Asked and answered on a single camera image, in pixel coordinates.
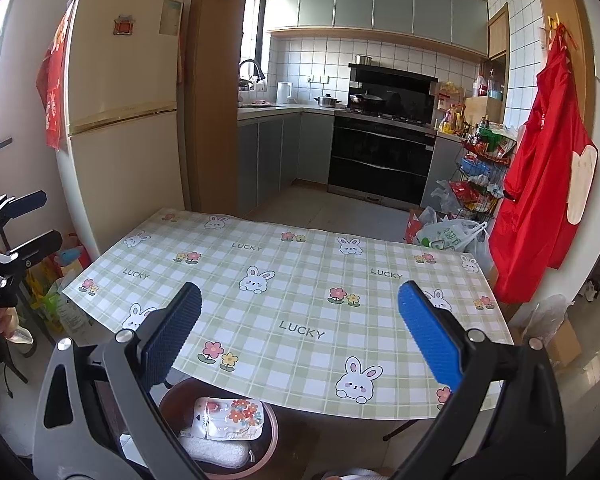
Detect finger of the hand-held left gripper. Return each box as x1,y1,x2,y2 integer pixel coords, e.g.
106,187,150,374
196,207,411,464
0,230,63,275
0,190,48,235

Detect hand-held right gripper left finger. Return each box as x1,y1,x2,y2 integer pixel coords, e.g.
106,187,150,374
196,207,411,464
32,281,203,480

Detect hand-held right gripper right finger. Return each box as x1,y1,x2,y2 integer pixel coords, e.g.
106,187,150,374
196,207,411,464
397,280,566,480

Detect white flower print packet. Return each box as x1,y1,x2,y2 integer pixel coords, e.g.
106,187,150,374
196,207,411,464
194,396,266,442

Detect white foam net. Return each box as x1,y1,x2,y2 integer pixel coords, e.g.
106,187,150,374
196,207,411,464
179,435,251,470

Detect brown plastic bin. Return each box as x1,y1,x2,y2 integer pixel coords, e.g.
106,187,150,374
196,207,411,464
159,377,280,480

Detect person's left hand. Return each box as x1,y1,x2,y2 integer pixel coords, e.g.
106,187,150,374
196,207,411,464
0,305,22,342

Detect black table leg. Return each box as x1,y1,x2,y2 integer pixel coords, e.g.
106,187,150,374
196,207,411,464
382,417,421,441

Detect cream two-door fridge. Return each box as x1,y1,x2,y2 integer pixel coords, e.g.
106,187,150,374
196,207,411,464
55,0,191,261

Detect white green print shopping bag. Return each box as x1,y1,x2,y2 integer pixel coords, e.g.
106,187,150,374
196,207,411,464
415,217,488,253

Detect red printed hanging cloth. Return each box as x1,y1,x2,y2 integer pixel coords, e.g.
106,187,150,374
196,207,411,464
36,7,76,151

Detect red paper bag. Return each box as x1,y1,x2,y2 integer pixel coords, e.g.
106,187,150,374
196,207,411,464
405,207,431,243

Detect clear plastic floor bag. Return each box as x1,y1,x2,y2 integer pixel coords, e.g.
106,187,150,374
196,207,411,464
525,294,568,341

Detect checked rabbit print tablecloth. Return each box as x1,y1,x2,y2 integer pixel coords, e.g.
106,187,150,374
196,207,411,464
62,207,515,421

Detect cardboard box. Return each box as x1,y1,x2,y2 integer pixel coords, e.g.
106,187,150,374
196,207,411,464
510,317,583,368

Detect grey narrow base cabinet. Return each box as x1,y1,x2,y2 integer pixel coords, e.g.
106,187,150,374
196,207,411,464
422,132,463,208

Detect red apron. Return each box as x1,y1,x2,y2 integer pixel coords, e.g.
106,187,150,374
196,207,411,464
489,22,598,305

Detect black built-in oven stove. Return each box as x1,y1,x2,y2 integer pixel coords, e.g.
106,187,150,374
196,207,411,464
327,107,438,206

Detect grey lower kitchen cabinets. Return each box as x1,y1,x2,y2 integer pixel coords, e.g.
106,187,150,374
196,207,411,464
237,110,336,218

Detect grey kitchen cabinets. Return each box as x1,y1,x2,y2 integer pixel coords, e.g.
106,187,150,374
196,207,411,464
237,110,336,218
266,0,490,56

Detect paper sheet on fridge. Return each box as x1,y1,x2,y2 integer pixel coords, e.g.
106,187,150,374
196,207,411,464
160,0,183,37

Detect black wok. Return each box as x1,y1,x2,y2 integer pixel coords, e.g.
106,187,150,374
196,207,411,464
348,91,386,108

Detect black range hood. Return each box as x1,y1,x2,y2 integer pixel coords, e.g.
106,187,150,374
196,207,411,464
348,62,438,111

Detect black kitchen faucet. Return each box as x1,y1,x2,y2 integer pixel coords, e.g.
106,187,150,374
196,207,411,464
238,59,266,83

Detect grey upper kitchen cabinets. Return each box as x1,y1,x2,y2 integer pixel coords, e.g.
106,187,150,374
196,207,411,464
266,0,490,56

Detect black wire storage rack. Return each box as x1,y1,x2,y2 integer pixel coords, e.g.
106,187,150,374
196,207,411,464
447,125,518,221

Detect wooden wall cabinet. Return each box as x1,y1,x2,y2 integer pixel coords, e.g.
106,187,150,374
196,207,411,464
487,2,511,96

